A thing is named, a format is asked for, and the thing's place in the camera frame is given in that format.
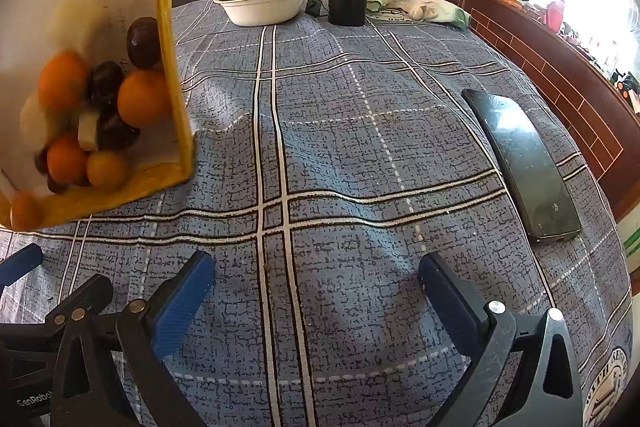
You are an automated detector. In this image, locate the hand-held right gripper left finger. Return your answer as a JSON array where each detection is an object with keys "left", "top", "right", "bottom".
[{"left": 52, "top": 249, "right": 217, "bottom": 427}]

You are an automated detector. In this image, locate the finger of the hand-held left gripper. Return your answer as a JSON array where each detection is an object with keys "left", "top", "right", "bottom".
[
  {"left": 42, "top": 274, "right": 115, "bottom": 333},
  {"left": 0, "top": 243, "right": 45, "bottom": 290}
]

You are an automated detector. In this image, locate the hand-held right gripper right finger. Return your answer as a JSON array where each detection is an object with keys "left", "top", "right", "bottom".
[{"left": 417, "top": 252, "right": 586, "bottom": 427}]

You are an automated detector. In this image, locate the white tray yellow rim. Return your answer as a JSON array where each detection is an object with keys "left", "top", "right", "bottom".
[{"left": 0, "top": 0, "right": 195, "bottom": 230}]

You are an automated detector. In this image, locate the black smartphone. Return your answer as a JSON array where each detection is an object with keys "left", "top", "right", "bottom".
[{"left": 461, "top": 88, "right": 582, "bottom": 244}]

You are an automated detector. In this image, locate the blue plaid blanket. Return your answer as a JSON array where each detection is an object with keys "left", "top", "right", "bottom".
[{"left": 0, "top": 0, "right": 633, "bottom": 427}]

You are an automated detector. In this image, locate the white and green cloth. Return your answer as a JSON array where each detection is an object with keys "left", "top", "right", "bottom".
[{"left": 350, "top": 0, "right": 472, "bottom": 30}]

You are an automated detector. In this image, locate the white bowl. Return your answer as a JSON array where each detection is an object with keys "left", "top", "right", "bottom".
[{"left": 214, "top": 0, "right": 313, "bottom": 28}]

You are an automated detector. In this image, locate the pink bottle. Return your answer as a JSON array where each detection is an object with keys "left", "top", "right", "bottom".
[{"left": 545, "top": 0, "right": 566, "bottom": 32}]

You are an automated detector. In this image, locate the black cylinder device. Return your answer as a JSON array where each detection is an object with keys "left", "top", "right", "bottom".
[{"left": 327, "top": 0, "right": 368, "bottom": 26}]

